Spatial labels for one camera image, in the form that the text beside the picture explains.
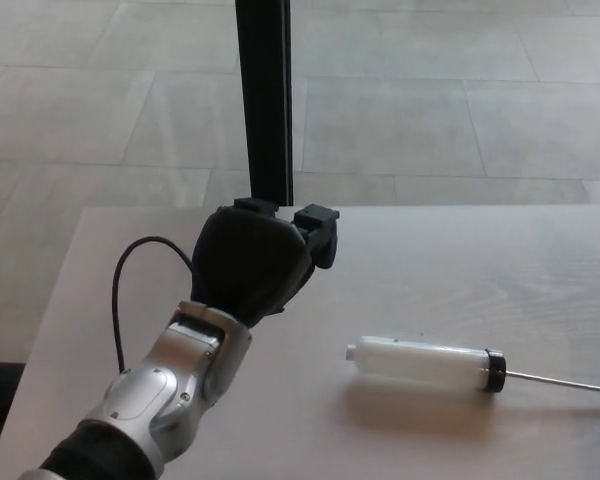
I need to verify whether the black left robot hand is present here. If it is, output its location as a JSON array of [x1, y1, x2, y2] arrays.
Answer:
[[189, 197, 342, 330]]

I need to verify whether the white air pump black handle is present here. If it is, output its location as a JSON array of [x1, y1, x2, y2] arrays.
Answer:
[[345, 335, 600, 400]]

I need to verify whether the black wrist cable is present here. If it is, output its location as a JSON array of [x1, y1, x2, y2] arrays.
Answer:
[[111, 237, 195, 374]]

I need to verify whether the black vertical frame post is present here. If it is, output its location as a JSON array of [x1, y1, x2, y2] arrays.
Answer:
[[233, 0, 295, 206]]

